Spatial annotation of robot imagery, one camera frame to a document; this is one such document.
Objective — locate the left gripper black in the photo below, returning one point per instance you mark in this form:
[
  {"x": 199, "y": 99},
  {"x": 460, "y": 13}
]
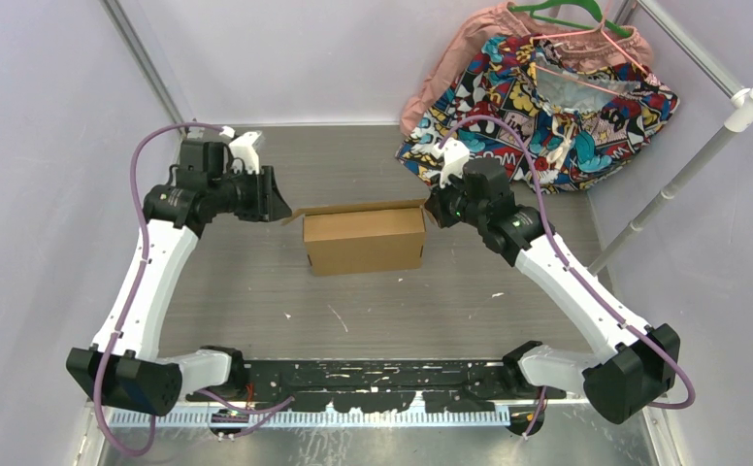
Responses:
[{"x": 269, "y": 204}]

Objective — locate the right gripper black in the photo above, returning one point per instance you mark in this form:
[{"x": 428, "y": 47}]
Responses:
[{"x": 436, "y": 205}]

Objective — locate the brown cardboard box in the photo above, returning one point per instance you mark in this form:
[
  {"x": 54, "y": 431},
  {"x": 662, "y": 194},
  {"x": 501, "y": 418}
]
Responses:
[{"x": 383, "y": 236}]

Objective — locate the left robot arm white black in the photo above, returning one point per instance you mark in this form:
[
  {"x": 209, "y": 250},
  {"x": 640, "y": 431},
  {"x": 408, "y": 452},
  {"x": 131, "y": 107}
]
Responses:
[{"x": 121, "y": 368}]

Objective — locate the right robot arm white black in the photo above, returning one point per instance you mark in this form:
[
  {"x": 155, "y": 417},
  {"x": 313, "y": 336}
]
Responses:
[{"x": 629, "y": 364}]

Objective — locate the colourful comic print shorts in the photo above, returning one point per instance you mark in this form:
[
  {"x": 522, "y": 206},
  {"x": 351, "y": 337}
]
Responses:
[{"x": 518, "y": 101}]

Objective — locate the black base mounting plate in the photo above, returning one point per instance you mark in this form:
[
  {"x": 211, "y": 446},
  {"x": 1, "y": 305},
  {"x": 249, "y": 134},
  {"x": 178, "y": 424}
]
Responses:
[{"x": 380, "y": 386}]

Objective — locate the pink garment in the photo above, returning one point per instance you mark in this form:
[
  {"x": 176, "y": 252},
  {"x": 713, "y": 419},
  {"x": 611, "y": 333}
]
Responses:
[{"x": 466, "y": 58}]

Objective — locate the green plastic hanger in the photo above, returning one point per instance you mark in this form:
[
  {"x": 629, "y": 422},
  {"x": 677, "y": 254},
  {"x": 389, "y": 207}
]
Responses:
[{"x": 579, "y": 14}]

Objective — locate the white grey clothes rack stand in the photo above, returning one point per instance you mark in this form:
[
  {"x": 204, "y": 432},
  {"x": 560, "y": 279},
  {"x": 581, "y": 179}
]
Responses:
[{"x": 738, "y": 121}]

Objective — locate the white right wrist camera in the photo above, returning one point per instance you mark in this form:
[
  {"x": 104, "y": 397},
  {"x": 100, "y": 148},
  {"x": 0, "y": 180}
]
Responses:
[{"x": 453, "y": 155}]

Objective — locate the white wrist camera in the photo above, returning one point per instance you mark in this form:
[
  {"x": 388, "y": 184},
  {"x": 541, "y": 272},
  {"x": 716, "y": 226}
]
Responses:
[
  {"x": 453, "y": 155},
  {"x": 243, "y": 150}
]

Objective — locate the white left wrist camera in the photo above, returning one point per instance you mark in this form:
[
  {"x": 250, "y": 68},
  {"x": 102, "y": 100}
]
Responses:
[{"x": 243, "y": 150}]

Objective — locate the pink wire hanger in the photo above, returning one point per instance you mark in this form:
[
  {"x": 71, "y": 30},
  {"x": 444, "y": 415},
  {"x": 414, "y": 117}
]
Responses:
[{"x": 567, "y": 87}]

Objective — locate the aluminium corner post left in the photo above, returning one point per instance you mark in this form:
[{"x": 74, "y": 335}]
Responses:
[{"x": 131, "y": 23}]

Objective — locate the aluminium corner post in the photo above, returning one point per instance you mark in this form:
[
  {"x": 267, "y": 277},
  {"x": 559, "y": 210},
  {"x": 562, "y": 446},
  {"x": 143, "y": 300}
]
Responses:
[
  {"x": 709, "y": 65},
  {"x": 131, "y": 23}
]

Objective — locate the aluminium corner post right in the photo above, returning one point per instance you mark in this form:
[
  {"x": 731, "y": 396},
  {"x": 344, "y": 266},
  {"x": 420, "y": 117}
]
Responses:
[{"x": 709, "y": 65}]

